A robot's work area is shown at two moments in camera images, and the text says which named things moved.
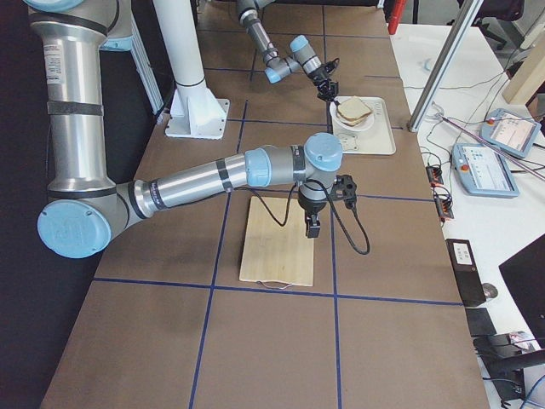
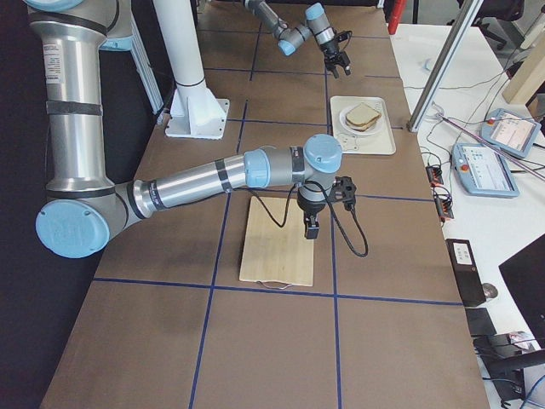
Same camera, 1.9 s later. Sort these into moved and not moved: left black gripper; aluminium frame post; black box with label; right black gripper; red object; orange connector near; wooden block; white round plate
Moved: left black gripper; white round plate
Not moved: right black gripper; aluminium frame post; red object; black box with label; wooden block; orange connector near
